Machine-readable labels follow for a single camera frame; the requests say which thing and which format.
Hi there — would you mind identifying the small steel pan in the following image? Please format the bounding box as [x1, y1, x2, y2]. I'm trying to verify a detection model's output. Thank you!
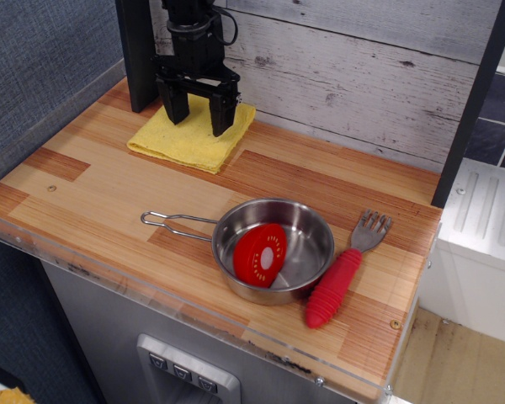
[140, 197, 336, 306]

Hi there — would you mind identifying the yellow cloth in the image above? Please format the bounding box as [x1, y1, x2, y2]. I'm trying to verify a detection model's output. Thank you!
[127, 95, 256, 174]

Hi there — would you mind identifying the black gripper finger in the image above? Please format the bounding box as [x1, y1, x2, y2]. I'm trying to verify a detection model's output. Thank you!
[210, 83, 239, 137]
[157, 78, 189, 125]

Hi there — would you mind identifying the black right frame post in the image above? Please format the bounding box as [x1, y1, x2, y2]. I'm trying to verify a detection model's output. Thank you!
[431, 0, 505, 208]

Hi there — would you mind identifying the fork with red handle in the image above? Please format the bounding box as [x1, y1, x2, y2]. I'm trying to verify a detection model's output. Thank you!
[305, 210, 392, 329]

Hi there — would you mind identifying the grey toy fridge cabinet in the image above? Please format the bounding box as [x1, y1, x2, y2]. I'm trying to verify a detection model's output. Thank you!
[43, 263, 350, 403]

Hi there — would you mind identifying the silver dispenser button panel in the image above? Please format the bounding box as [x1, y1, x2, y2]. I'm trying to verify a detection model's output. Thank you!
[136, 333, 242, 403]

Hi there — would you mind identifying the red toy tomato half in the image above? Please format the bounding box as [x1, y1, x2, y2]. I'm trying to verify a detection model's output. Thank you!
[233, 223, 287, 288]

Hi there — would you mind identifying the yellow object bottom left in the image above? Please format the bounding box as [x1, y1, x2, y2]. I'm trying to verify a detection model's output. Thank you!
[0, 388, 35, 404]

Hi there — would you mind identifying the white toy sink unit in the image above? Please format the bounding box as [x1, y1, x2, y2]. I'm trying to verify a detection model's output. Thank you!
[418, 159, 505, 342]

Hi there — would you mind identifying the clear acrylic counter edge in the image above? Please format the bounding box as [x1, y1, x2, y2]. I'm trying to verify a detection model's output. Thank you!
[0, 219, 394, 403]

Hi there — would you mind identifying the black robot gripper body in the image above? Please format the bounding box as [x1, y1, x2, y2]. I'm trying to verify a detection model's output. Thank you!
[153, 25, 240, 101]

